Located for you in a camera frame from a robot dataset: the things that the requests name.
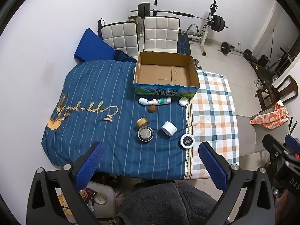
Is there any white spray bottle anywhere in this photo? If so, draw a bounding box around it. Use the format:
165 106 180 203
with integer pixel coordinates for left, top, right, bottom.
145 97 172 105

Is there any black bench pad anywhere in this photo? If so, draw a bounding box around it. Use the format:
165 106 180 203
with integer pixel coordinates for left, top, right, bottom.
177 33 191 54

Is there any person's right hand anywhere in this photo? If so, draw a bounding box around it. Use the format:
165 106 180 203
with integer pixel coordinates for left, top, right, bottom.
276 190 291 225

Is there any short barbell with black plates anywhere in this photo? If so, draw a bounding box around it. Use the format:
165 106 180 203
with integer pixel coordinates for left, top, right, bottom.
220 42 254 61

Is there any white cylindrical jar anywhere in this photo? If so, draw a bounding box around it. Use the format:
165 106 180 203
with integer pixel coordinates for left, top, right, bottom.
161 121 178 137

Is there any blue foam mat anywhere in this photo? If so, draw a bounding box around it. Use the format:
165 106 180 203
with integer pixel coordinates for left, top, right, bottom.
74 29 116 62

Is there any cardboard box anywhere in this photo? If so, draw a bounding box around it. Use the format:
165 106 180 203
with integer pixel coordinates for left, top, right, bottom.
133 52 200 99

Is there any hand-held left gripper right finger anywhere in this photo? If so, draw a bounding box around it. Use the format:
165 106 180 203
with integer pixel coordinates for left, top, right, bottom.
198 141 276 225

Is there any blue striped blanket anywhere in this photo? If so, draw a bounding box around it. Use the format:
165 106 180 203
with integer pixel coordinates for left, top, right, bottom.
42 60 195 180

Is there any checkered bed sheet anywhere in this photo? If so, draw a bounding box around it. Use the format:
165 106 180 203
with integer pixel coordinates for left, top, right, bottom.
185 70 240 180

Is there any person's dark fleece clothing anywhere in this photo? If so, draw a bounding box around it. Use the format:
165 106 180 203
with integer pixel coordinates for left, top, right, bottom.
116 181 219 225

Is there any clear glass bottle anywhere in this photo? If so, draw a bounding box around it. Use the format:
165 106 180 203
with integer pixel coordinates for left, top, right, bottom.
57 94 67 109

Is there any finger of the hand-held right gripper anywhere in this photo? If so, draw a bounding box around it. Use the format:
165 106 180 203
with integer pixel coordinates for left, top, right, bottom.
284 135 300 152
262 134 294 163

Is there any dark blue cloth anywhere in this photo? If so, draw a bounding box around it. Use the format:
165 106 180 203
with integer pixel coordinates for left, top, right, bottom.
114 50 137 63

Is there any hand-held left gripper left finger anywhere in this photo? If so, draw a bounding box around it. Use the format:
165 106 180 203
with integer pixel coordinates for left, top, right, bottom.
27 142 105 225

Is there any dark exercise bench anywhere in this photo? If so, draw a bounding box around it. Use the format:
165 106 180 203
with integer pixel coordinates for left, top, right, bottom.
252 61 278 85

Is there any white quilted chair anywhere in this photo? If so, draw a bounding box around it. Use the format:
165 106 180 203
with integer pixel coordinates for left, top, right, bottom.
143 16 180 54
97 19 139 60

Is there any dark wooden chair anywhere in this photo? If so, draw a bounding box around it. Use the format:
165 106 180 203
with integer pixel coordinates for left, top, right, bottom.
254 75 299 113

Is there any long barbell with black plates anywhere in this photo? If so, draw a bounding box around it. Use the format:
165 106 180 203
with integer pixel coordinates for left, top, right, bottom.
130 3 228 32

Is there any grey upholstered chair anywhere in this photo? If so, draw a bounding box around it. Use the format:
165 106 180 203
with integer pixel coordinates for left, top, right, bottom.
235 115 290 156

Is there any white jar with black lid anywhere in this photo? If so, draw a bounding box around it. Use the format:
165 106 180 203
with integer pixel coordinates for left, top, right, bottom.
180 133 195 149

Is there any metal tin with perforated lid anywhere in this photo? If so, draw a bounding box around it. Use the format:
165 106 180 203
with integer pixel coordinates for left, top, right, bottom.
138 127 154 143

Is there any orange patterned cloth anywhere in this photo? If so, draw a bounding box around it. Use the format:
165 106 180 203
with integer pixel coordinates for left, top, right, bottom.
250 100 289 130

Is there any small black box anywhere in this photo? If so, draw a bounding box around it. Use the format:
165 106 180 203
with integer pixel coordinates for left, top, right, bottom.
256 55 269 66

